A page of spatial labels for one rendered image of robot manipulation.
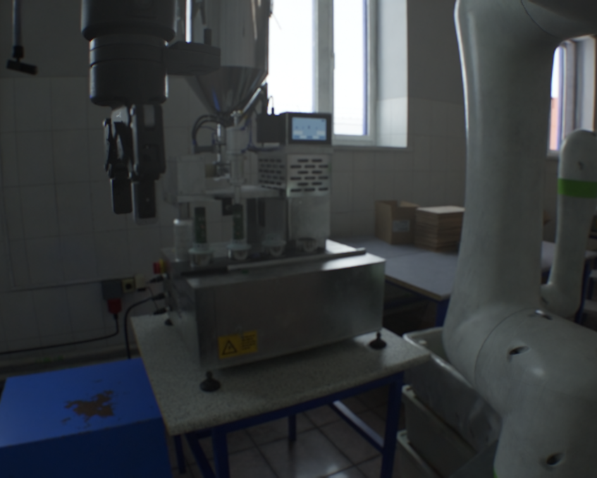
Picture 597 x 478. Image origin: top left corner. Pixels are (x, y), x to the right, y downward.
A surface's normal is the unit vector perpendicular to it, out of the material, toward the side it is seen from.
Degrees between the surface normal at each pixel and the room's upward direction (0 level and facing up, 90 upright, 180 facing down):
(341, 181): 90
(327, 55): 90
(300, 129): 90
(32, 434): 0
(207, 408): 0
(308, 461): 0
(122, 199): 90
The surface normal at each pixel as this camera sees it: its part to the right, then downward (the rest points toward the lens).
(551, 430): -0.78, 0.12
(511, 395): -0.99, 0.00
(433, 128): 0.47, 0.18
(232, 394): 0.00, -0.98
